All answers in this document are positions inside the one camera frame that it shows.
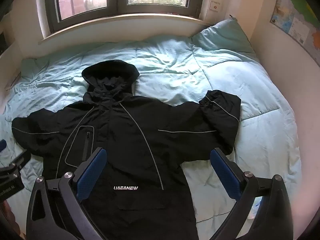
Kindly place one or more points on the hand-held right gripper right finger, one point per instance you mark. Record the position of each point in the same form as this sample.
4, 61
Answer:
225, 172

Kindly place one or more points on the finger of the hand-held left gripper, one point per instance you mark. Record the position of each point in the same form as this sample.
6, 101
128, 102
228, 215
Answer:
2, 145
23, 157

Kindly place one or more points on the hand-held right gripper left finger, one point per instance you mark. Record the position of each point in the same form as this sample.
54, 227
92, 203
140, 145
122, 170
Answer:
92, 172

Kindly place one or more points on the black hooded jacket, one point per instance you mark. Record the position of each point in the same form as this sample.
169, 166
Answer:
130, 135

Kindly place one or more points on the light blue pillow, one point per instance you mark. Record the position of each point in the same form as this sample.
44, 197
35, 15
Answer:
222, 37

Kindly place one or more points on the beige window sill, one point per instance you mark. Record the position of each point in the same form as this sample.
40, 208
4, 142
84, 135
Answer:
120, 23

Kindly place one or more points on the white wall switch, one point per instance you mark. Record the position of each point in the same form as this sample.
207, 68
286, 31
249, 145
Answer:
214, 5

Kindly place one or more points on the colourful wall map poster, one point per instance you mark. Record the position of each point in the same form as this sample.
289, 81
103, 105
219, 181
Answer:
297, 17

